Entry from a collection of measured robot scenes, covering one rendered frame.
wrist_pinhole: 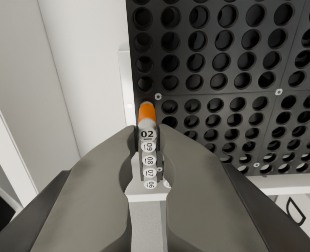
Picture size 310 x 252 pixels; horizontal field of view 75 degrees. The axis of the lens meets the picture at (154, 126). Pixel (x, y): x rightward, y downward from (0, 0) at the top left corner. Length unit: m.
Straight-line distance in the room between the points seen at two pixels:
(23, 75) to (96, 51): 0.07
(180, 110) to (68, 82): 0.12
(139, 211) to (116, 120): 1.55
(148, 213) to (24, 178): 1.62
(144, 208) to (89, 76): 1.56
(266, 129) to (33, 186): 0.20
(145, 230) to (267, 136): 1.82
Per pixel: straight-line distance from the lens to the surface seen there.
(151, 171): 0.18
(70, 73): 0.23
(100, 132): 0.25
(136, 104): 0.16
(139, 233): 2.01
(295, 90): 0.19
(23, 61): 0.19
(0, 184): 0.50
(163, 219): 1.22
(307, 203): 0.36
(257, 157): 0.21
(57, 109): 0.22
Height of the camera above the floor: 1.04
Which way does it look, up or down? 59 degrees down
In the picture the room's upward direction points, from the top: 176 degrees clockwise
